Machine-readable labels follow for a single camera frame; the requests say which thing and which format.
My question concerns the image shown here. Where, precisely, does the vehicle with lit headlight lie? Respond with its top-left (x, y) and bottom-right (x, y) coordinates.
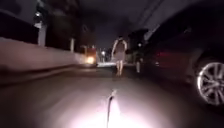
top-left (83, 46), bottom-right (98, 66)

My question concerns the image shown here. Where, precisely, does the dark car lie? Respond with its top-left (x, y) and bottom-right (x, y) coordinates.
top-left (134, 3), bottom-right (224, 111)

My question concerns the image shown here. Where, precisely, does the robot's own part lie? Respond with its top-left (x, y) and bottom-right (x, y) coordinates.
top-left (105, 88), bottom-right (118, 128)

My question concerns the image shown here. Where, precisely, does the grey asphalt road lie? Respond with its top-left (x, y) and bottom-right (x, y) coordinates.
top-left (0, 62), bottom-right (224, 128)

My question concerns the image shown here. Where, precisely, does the person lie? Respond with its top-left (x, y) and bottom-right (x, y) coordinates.
top-left (110, 35), bottom-right (129, 77)

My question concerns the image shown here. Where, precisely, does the pale low wall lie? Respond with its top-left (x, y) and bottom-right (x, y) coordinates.
top-left (0, 36), bottom-right (88, 75)

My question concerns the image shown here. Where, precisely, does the dark building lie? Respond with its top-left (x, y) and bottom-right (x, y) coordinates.
top-left (33, 0), bottom-right (98, 54)

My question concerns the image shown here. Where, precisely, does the white pillar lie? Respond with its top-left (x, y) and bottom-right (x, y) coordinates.
top-left (37, 21), bottom-right (48, 47)

